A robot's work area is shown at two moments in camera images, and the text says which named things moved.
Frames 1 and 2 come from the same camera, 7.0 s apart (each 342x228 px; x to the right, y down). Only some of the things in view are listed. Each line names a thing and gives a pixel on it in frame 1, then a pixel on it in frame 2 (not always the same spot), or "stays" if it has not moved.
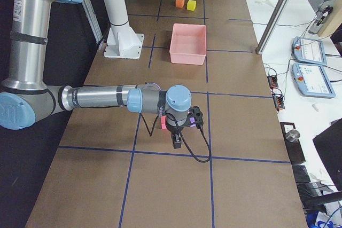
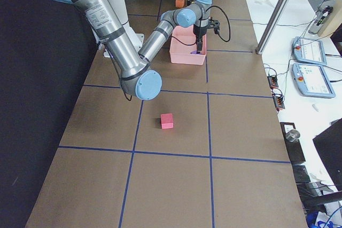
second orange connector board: x=278 y=102 stays
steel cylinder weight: x=292 y=135 stays
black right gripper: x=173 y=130 → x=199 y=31
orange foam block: x=180 y=2 stays
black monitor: x=329 y=142 stays
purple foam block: x=193 y=122 → x=195 y=52
